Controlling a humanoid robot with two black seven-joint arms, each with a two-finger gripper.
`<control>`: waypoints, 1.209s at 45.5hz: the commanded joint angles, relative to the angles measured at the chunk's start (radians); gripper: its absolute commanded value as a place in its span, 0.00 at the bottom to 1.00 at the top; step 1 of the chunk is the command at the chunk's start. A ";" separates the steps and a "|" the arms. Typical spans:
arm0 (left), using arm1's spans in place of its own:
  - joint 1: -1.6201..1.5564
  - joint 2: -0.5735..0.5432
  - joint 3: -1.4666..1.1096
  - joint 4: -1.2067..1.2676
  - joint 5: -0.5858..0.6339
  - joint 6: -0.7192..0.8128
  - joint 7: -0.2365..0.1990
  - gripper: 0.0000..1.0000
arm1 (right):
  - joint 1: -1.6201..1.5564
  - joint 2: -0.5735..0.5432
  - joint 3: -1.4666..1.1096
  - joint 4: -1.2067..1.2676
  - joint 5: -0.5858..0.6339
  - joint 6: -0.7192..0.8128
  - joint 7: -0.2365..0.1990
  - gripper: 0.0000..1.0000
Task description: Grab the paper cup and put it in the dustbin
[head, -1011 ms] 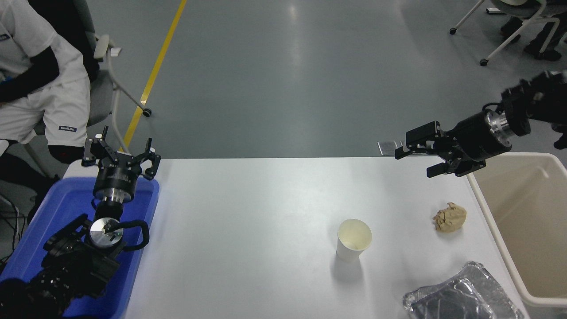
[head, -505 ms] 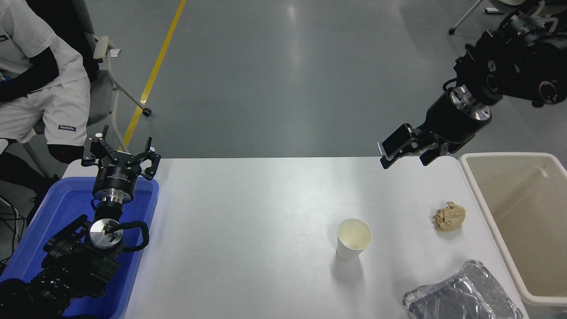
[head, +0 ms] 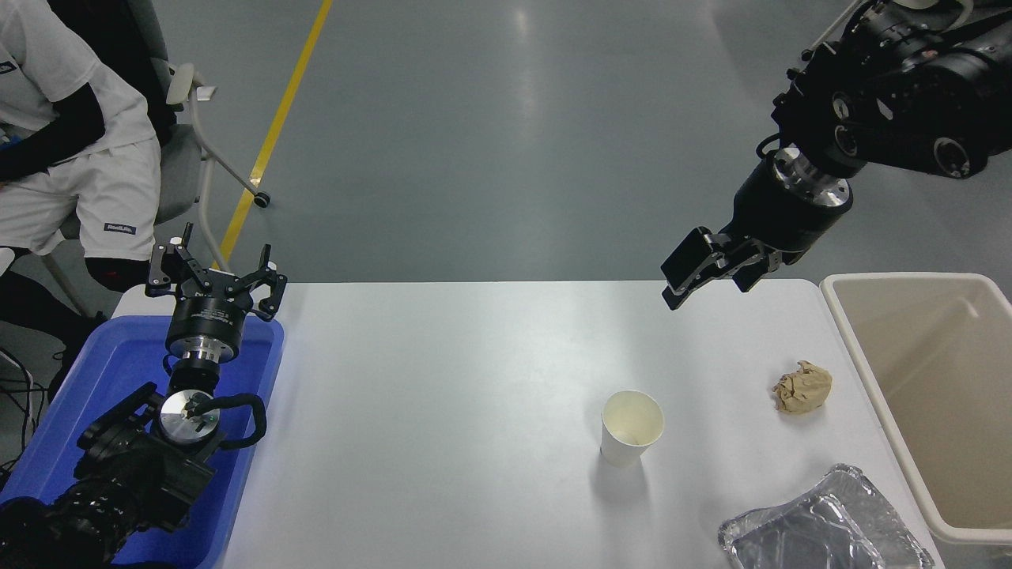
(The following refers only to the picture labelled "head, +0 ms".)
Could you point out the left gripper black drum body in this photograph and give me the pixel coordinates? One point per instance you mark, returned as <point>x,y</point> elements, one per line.
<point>207,312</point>

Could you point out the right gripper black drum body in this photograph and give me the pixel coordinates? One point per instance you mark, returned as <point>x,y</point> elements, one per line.
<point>779,213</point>

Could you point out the person's forearm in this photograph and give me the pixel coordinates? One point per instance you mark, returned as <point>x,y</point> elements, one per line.
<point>55,138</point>

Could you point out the silver foil tray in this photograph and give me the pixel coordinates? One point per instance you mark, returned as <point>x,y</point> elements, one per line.
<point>814,529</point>

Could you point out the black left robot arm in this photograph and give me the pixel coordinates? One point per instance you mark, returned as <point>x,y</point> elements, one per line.
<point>134,474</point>

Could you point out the crumpled tan paper ball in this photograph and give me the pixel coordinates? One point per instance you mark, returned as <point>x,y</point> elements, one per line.
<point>802,389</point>

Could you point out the grey black office chair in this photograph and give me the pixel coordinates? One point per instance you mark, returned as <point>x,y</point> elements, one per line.
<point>178,174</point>

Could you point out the white paper cup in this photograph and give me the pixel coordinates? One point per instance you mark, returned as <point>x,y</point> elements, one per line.
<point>628,442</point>

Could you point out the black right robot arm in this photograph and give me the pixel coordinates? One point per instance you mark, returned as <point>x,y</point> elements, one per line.
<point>909,87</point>

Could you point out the person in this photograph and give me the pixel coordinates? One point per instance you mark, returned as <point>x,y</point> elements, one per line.
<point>79,190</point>

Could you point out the blue plastic tray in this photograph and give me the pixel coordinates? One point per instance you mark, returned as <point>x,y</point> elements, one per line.
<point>118,363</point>

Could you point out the large pale bin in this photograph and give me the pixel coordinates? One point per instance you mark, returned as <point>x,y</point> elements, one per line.
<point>941,379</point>

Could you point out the white paper scrap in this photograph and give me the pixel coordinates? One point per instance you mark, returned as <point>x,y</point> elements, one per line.
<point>207,94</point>

